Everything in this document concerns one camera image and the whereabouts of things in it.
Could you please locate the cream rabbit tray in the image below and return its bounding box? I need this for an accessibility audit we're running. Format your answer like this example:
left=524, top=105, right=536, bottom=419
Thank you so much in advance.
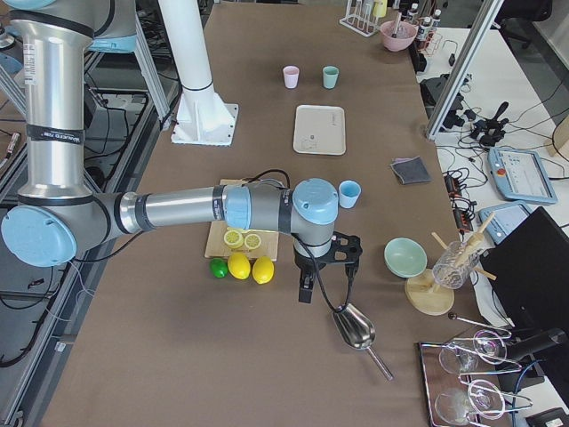
left=293, top=105, right=346, bottom=156

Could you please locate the green cup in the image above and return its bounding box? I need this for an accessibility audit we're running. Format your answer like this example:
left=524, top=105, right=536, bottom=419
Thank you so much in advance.
left=322, top=65, right=340, bottom=90

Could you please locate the white dish rack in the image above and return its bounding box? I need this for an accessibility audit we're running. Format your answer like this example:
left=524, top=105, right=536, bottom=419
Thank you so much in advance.
left=339, top=0, right=388, bottom=37

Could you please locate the green lime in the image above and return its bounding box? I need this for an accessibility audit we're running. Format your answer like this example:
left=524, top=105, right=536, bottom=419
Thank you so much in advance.
left=209, top=258, right=228, bottom=278

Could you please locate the metal scoop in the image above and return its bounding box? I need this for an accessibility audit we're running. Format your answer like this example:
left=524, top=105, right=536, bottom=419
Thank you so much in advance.
left=332, top=303, right=394, bottom=381

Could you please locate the pink bowl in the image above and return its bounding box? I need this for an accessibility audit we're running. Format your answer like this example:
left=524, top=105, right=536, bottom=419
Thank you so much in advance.
left=380, top=20, right=418, bottom=52

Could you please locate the green bowl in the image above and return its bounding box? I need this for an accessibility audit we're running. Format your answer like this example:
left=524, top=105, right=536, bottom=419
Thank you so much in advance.
left=384, top=238, right=428, bottom=278

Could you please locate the wooden cup stand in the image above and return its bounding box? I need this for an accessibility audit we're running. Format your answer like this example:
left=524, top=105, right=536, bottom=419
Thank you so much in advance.
left=405, top=213, right=497, bottom=316

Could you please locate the white pillar base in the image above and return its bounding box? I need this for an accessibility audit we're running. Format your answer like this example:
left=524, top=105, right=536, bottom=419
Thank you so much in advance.
left=159, top=0, right=238, bottom=147

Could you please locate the black monitor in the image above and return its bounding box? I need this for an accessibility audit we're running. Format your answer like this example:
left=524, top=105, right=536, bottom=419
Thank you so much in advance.
left=481, top=207, right=568, bottom=331

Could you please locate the blue cup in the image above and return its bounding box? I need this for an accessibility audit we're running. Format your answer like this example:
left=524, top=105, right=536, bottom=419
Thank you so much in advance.
left=338, top=180, right=362, bottom=209

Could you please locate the whole yellow lemon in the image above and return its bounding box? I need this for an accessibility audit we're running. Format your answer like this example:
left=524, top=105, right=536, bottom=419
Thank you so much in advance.
left=252, top=256, right=275, bottom=285
left=227, top=253, right=251, bottom=280

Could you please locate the wire glass rack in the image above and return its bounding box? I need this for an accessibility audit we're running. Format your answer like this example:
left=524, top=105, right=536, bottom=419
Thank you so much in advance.
left=417, top=329, right=533, bottom=426

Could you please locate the wooden cutting board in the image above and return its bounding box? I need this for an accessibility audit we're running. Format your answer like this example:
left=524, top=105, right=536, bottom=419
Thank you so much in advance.
left=204, top=178, right=280, bottom=262

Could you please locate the blue teach pendant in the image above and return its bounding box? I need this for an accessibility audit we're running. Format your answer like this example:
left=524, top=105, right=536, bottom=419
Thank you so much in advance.
left=488, top=147, right=558, bottom=205

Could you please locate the lemon half near board edge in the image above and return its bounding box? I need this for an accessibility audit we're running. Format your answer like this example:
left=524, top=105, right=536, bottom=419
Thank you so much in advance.
left=223, top=230, right=244, bottom=249

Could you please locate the pink cup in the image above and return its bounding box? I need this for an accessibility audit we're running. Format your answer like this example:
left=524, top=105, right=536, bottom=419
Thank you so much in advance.
left=283, top=65, right=300, bottom=89

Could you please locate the clear textured glass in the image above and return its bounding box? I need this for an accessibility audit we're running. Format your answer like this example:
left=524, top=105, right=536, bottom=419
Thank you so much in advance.
left=432, top=241, right=480, bottom=289

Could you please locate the grey folded cloth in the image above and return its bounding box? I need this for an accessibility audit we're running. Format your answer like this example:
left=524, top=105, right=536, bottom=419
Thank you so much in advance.
left=389, top=157, right=431, bottom=185

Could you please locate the lemon half by knife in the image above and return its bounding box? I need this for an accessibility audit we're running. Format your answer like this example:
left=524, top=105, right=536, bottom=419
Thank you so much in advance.
left=244, top=233, right=262, bottom=251

